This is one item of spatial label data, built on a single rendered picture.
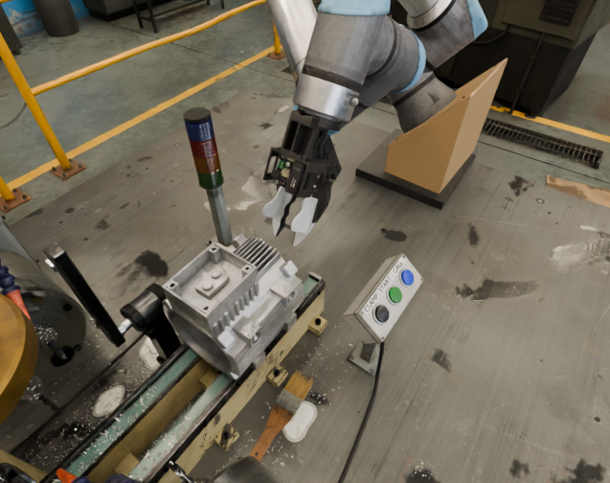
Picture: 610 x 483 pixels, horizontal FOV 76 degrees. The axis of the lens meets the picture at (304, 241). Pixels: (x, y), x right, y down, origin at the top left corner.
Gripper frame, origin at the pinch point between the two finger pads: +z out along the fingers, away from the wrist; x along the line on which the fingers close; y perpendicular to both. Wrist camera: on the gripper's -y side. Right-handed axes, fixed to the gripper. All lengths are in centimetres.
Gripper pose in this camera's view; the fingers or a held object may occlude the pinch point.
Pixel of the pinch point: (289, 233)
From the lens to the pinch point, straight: 66.9
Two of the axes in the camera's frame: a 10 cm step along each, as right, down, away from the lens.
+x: 8.1, 4.3, -4.0
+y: -5.1, 1.7, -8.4
